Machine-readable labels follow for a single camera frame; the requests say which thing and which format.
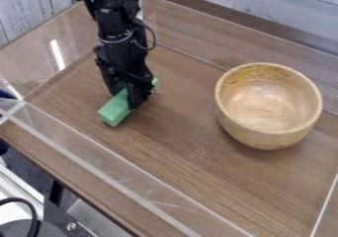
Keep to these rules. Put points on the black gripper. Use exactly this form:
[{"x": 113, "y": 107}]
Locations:
[{"x": 121, "y": 61}]

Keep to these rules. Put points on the green rectangular block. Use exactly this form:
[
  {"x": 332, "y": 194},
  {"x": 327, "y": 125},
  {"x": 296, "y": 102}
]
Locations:
[{"x": 116, "y": 110}]

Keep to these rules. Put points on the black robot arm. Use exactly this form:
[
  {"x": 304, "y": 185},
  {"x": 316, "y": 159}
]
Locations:
[{"x": 115, "y": 18}]

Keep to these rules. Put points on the light wooden bowl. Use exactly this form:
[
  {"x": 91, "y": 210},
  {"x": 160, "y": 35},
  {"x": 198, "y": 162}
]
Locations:
[{"x": 268, "y": 105}]

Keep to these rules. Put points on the black table leg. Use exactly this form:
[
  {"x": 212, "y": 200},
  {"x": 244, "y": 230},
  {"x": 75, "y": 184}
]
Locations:
[{"x": 56, "y": 193}]

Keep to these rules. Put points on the clear acrylic corner bracket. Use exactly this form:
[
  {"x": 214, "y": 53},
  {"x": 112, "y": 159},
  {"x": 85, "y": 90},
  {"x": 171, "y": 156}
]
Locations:
[{"x": 140, "y": 12}]

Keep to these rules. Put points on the clear acrylic barrier wall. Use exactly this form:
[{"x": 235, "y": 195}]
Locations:
[{"x": 166, "y": 174}]

